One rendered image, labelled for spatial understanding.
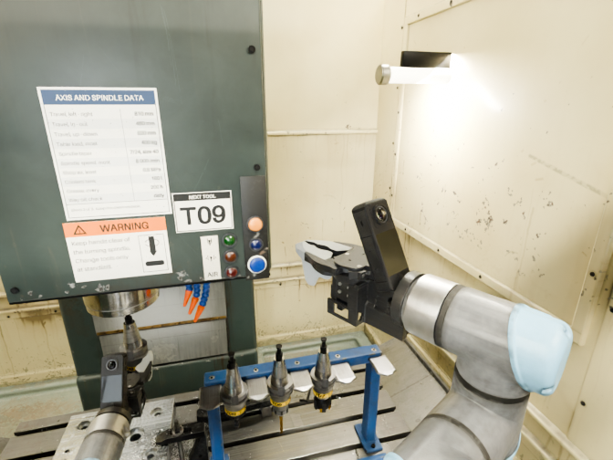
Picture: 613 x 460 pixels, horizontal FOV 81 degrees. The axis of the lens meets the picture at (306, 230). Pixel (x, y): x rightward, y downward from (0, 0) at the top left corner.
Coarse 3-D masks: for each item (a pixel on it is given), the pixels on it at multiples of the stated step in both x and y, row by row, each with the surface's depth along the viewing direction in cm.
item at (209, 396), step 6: (216, 384) 88; (204, 390) 87; (210, 390) 87; (216, 390) 87; (204, 396) 85; (210, 396) 85; (216, 396) 85; (204, 402) 83; (210, 402) 83; (216, 402) 83; (222, 402) 83; (204, 408) 82; (210, 408) 82
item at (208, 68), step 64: (0, 0) 48; (64, 0) 49; (128, 0) 51; (192, 0) 53; (256, 0) 55; (0, 64) 50; (64, 64) 52; (128, 64) 53; (192, 64) 56; (256, 64) 58; (0, 128) 52; (192, 128) 58; (256, 128) 61; (0, 192) 55; (192, 192) 62; (0, 256) 57; (64, 256) 60; (192, 256) 65
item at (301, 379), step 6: (288, 372) 93; (294, 372) 92; (300, 372) 92; (306, 372) 92; (294, 378) 90; (300, 378) 90; (306, 378) 90; (294, 384) 88; (300, 384) 88; (306, 384) 88; (312, 384) 88; (294, 390) 87; (300, 390) 87; (306, 390) 87
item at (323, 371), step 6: (318, 354) 88; (324, 354) 88; (318, 360) 88; (324, 360) 88; (318, 366) 89; (324, 366) 88; (330, 366) 90; (318, 372) 89; (324, 372) 88; (330, 372) 90; (318, 378) 89; (324, 378) 89
